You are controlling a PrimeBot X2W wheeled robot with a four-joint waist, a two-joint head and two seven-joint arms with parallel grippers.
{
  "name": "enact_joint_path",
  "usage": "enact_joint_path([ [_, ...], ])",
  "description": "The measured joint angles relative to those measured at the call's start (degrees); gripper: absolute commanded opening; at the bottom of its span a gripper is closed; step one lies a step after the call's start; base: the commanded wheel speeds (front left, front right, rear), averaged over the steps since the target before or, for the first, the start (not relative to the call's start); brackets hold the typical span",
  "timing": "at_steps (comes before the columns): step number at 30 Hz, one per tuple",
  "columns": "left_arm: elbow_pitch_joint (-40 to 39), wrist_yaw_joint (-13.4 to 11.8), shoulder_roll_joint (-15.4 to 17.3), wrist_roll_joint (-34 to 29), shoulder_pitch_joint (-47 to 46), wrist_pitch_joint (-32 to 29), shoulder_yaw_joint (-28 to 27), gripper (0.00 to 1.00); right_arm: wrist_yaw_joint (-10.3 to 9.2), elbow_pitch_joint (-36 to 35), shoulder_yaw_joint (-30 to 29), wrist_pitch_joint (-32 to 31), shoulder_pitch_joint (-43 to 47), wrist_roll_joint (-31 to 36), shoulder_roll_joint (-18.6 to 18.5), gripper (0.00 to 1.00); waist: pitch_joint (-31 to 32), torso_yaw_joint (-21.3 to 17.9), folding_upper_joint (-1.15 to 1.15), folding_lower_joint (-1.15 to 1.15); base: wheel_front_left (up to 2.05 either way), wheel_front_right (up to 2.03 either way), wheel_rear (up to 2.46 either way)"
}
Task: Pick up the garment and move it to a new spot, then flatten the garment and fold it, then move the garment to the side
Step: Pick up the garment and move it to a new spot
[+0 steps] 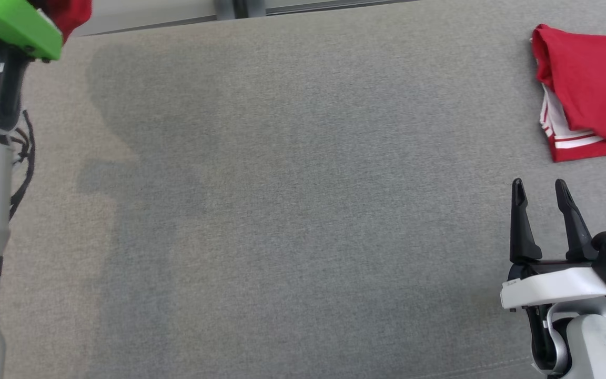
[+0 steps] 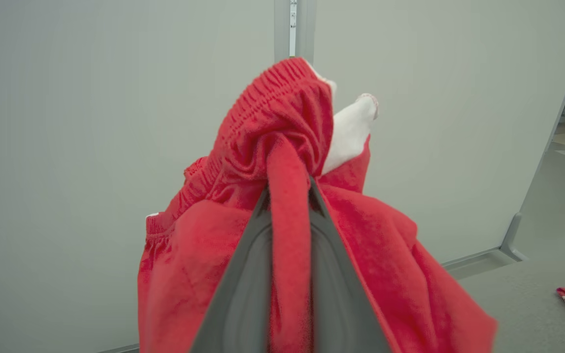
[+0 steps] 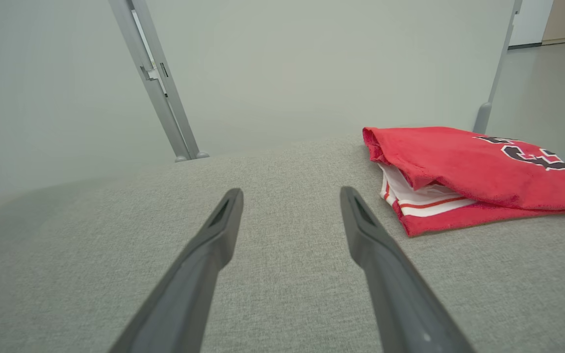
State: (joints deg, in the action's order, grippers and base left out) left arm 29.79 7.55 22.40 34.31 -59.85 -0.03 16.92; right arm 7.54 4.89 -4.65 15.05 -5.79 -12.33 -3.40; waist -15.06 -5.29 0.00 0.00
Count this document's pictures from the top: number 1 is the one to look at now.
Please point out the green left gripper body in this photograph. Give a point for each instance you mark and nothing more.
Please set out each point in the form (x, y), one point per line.
(13, 23)

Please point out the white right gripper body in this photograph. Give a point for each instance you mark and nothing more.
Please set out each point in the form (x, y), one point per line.
(555, 287)

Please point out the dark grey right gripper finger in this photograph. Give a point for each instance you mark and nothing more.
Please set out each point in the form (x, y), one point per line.
(576, 237)
(521, 237)

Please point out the red shorts with white trim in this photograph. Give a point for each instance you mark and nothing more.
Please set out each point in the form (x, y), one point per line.
(69, 16)

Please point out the red shirt with white sleeves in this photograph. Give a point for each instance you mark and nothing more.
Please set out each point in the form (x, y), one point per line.
(597, 89)

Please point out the grey double partition post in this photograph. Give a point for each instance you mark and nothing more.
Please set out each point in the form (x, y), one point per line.
(240, 8)

